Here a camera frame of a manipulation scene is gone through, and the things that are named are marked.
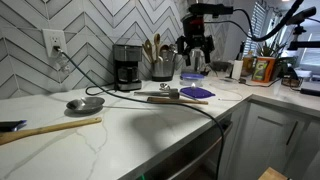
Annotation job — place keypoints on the white paper roll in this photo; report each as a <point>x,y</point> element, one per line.
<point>237,69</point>

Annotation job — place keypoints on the tall wooden spoon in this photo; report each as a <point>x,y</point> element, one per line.
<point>157,41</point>

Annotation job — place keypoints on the black red robot gripper body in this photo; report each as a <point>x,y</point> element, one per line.
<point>193,28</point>

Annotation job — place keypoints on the black camera stand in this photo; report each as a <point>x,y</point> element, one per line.
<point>301,30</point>

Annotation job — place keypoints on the green potted plant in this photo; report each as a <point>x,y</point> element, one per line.
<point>270,48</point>

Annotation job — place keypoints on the wide wooden spoon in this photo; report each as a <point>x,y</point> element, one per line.
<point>148,48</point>

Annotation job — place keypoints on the grey cabinet door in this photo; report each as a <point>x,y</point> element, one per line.
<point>266,140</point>

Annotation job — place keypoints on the short wooden spatula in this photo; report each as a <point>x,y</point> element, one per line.
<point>173,100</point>

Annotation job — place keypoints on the clear lunchbox light blue lid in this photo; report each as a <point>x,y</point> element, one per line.
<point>192,79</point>

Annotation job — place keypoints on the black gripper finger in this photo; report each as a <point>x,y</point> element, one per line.
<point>208,46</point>
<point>182,48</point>

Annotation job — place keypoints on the black flat device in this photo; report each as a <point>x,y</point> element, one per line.
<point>310,91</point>

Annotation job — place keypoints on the grey metal spatula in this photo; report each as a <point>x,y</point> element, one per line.
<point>156,93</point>

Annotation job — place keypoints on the steel utensil holder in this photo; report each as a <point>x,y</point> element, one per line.
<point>163,70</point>

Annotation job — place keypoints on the stainless dishwasher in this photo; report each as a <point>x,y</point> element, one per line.
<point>193,153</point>

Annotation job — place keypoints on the dark metal ladle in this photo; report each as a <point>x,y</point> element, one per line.
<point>164,50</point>

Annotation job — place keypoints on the long wooden spatula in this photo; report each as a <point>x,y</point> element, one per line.
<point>50,129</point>

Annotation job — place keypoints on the white wall outlet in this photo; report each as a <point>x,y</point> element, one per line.
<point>53,40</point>

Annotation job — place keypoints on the amber bottle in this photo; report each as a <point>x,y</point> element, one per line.
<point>247,66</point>

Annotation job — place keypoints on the light wooden block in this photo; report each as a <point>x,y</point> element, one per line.
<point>272,174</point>

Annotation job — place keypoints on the silver round pan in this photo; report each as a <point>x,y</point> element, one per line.
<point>85,105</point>

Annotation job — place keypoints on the silver metal utensil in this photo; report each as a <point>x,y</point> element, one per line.
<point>172,50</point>

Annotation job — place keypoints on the purple plate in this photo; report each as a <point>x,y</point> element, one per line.
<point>200,93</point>

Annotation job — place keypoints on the black silver coffee maker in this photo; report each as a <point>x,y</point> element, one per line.
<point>127,66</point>

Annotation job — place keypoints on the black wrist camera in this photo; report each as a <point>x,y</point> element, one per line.
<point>210,9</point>

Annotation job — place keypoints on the orange drink mix canister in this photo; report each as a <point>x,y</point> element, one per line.
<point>263,69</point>

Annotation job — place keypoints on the dark blue flat object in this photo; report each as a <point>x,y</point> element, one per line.
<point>10,125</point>

